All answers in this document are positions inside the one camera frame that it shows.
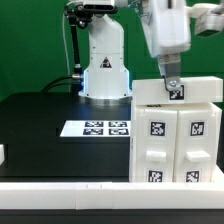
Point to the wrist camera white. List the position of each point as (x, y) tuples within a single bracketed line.
[(209, 18)]

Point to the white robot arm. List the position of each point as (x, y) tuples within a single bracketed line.
[(106, 79)]

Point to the white cabinet body box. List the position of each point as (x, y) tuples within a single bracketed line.
[(213, 126)]

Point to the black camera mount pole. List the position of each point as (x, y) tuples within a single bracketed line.
[(77, 18)]

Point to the white fence wall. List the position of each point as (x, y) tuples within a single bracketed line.
[(108, 195)]

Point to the white base tag plate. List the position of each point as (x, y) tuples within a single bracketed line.
[(96, 128)]

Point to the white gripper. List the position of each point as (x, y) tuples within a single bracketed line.
[(166, 28)]

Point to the white block left edge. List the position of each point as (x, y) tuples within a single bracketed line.
[(2, 155)]

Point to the white cabinet top block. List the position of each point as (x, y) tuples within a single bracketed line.
[(192, 90)]

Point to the white cabinet door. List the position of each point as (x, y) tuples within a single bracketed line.
[(152, 145), (192, 154)]

